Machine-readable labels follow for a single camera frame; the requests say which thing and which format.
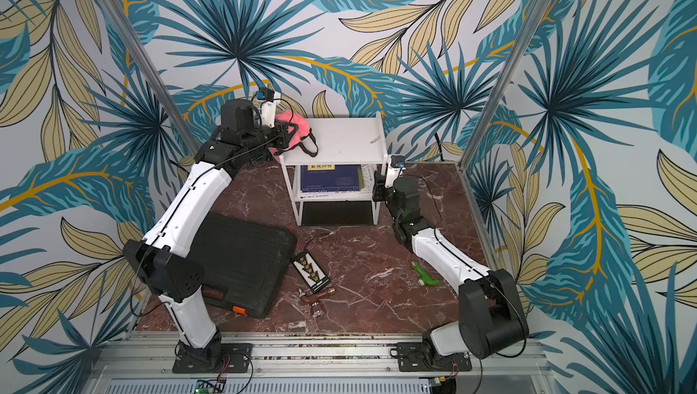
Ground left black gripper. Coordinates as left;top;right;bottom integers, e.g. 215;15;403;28
241;118;299;155

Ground pink fluffy cloth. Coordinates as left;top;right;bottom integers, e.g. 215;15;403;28
270;110;319;161

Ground white two-tier bookshelf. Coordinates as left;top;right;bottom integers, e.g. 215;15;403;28
280;112;388;226

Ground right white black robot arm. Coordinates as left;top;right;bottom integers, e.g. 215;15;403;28
373;176;529;360

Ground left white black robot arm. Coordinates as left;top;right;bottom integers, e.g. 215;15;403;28
123;98;311;367

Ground dark blue book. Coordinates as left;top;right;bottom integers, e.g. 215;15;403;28
301;165;361;193

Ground black screwdriver bit holder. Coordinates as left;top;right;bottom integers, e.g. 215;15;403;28
292;251;330;294

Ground black plastic tool case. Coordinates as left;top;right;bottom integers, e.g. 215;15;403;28
188;213;297;319

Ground red-brown small tool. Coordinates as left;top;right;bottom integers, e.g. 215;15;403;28
299;287;336;318

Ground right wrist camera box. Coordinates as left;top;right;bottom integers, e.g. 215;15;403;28
385;155;406;188

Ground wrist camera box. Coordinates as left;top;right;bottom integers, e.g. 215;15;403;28
256;87;277;128
385;155;406;188

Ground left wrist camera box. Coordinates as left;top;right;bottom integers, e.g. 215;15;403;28
256;87;277;128

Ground left aluminium corner post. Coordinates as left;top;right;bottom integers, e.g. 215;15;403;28
97;0;201;155

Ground aluminium corner post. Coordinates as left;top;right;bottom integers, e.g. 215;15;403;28
459;0;552;172
97;0;201;155

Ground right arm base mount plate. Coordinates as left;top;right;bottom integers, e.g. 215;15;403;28
390;341;472;373

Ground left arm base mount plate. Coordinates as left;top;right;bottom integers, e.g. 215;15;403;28
172;341;253;374

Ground aluminium front rail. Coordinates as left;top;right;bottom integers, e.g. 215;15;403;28
82;332;560;393

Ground right aluminium corner post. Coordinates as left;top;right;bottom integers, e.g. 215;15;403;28
459;0;552;172

